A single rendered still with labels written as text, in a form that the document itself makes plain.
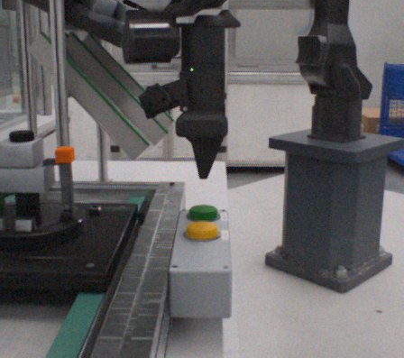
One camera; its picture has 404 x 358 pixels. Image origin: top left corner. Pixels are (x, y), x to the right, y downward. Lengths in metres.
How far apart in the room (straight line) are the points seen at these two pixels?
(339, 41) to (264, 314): 0.38
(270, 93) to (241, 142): 0.50
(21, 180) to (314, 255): 0.42
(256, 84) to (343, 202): 3.96
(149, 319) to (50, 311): 0.15
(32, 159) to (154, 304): 0.24
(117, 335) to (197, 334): 0.21
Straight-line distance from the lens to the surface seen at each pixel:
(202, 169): 0.72
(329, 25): 0.76
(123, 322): 0.49
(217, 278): 0.59
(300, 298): 0.75
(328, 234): 0.77
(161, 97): 0.67
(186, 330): 0.67
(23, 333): 0.58
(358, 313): 0.73
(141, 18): 0.68
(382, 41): 9.58
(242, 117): 4.72
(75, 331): 0.51
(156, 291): 0.54
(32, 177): 0.65
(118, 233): 0.67
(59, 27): 0.95
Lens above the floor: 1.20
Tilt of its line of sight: 13 degrees down
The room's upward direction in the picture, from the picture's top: straight up
